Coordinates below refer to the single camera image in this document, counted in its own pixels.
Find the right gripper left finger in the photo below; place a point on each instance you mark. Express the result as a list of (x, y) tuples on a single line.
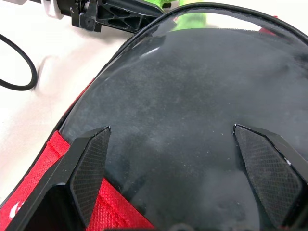
[(89, 163)]

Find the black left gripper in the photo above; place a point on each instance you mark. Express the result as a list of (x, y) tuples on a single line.
[(84, 14)]

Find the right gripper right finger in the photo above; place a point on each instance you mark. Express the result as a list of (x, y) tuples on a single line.
[(269, 168)]

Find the black and red zippered pouch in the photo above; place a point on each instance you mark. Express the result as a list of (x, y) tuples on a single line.
[(113, 209)]

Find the black table tennis paddle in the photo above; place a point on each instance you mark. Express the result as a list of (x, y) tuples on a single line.
[(180, 108)]

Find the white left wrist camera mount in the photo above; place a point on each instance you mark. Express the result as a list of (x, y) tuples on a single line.
[(56, 10)]

